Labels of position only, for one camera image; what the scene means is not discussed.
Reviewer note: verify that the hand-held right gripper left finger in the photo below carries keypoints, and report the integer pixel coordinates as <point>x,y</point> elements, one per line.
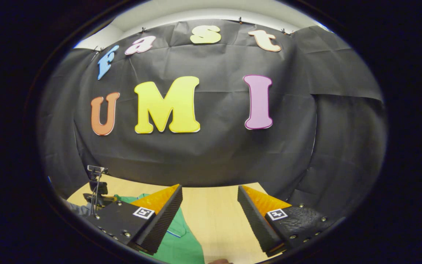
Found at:
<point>165,222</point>

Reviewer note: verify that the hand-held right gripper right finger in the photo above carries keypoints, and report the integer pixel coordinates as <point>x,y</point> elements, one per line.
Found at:
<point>256,223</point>

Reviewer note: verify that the green T-shirt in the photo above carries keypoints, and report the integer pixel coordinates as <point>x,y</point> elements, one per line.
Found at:
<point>181,245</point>

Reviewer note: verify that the black backdrop cloth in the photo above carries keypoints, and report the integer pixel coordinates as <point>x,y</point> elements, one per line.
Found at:
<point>214,157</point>

